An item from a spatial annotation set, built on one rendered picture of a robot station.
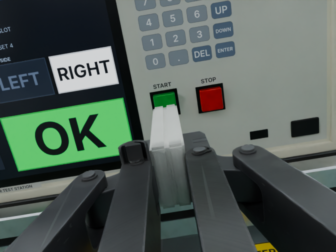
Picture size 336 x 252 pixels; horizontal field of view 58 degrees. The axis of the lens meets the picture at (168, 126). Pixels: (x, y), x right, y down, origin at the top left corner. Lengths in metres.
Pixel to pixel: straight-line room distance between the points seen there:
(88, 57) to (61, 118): 0.06
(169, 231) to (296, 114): 0.15
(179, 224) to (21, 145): 0.15
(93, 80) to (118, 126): 0.04
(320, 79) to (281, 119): 0.04
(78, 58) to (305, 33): 0.18
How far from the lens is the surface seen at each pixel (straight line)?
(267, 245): 0.27
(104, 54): 0.25
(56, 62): 0.26
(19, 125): 0.28
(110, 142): 0.27
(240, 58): 0.26
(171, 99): 0.25
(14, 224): 0.29
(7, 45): 0.27
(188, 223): 0.27
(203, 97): 0.25
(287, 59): 0.27
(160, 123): 0.16
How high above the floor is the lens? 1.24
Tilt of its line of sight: 18 degrees down
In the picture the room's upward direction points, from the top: 10 degrees counter-clockwise
